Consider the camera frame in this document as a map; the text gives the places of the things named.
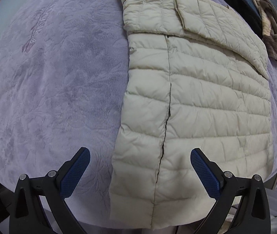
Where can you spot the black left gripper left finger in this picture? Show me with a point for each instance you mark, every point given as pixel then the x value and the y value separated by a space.
pixel 28 215

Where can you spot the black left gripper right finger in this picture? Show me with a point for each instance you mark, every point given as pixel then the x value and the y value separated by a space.
pixel 252 214

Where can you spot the cream quilted down jacket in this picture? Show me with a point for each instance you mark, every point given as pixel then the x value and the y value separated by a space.
pixel 197 78

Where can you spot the brown cream striped fleece garment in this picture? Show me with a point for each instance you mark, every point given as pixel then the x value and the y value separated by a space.
pixel 272 24

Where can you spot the lavender embossed plush blanket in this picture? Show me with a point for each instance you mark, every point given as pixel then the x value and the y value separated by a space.
pixel 63 76

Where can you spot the folded dark blue jeans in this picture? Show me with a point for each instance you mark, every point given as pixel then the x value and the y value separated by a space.
pixel 249 13

